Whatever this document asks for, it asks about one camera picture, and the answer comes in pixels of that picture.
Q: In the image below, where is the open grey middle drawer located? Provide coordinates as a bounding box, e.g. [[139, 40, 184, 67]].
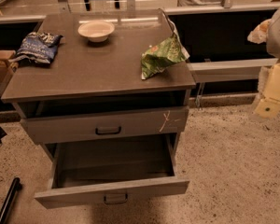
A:
[[35, 134, 189, 209]]

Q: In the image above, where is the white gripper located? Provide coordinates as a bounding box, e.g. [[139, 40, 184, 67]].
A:
[[247, 20, 280, 119]]

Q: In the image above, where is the cardboard box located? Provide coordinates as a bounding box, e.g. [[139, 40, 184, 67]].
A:
[[0, 50, 18, 96]]

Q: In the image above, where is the grey drawer cabinet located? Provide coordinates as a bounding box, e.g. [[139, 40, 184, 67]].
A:
[[0, 12, 197, 210]]

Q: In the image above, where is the green jalapeno chip bag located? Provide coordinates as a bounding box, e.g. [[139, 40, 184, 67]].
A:
[[140, 34, 190, 80]]

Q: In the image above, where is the white bowl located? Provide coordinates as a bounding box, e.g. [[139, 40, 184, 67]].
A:
[[77, 21, 115, 43]]

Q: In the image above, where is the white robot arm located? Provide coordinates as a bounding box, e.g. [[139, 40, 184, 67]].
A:
[[247, 8, 280, 119]]

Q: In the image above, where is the blue chip bag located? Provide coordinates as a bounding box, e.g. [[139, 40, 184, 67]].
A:
[[10, 32, 63, 64]]

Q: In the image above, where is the black pole on floor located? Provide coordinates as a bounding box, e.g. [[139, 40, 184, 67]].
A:
[[0, 177, 22, 224]]

